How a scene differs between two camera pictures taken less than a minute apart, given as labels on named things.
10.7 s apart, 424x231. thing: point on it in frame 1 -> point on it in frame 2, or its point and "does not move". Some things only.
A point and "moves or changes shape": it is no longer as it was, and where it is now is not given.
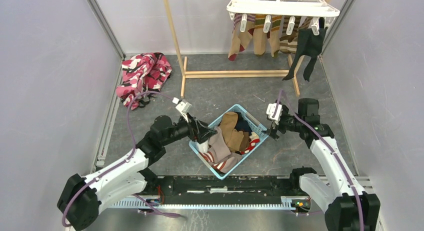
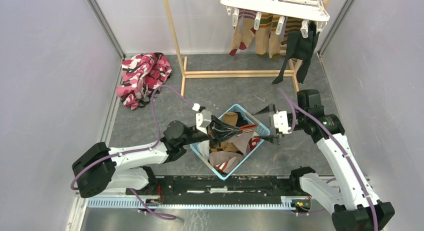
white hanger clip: [315, 27] -> [304, 29]
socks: [218, 145] -> [242, 138]
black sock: [306, 48] moves or changes shape
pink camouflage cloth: [141, 72] does not move
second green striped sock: [274, 35] does not move
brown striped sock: [288, 42] does not move
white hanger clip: [243, 23] -> [235, 17]
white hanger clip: [291, 25] -> [280, 25]
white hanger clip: [268, 24] -> [256, 20]
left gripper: [199, 130] -> [217, 131]
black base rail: [240, 186] does not move
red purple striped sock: [241, 39] does not move
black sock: [310, 46] -> [302, 48]
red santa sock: [254, 139] does not move
